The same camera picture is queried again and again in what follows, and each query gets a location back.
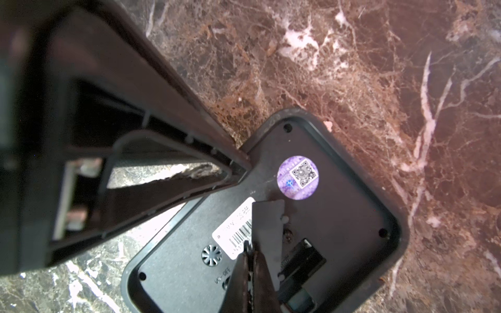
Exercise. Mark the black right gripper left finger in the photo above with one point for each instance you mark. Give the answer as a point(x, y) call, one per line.
point(237, 297)

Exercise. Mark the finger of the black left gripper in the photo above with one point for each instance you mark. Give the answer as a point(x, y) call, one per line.
point(98, 132)

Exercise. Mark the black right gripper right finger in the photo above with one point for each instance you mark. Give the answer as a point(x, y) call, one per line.
point(264, 294)

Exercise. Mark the yellow square alarm clock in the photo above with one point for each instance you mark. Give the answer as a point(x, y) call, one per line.
point(339, 233)

